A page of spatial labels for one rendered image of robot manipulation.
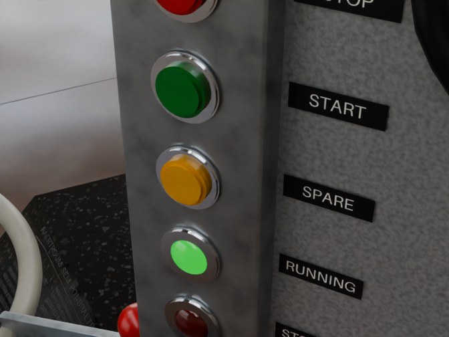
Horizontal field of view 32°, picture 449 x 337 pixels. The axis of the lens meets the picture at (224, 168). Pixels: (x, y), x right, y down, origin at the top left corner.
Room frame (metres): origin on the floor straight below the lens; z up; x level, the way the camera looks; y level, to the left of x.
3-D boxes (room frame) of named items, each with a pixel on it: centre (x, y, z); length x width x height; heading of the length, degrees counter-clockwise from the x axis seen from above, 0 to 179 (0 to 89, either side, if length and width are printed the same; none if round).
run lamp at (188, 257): (0.31, 0.02, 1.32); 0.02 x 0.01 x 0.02; 63
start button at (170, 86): (0.31, 0.02, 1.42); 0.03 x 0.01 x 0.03; 63
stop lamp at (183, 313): (0.31, 0.02, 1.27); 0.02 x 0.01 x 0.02; 63
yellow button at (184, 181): (0.31, 0.02, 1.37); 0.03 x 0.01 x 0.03; 63
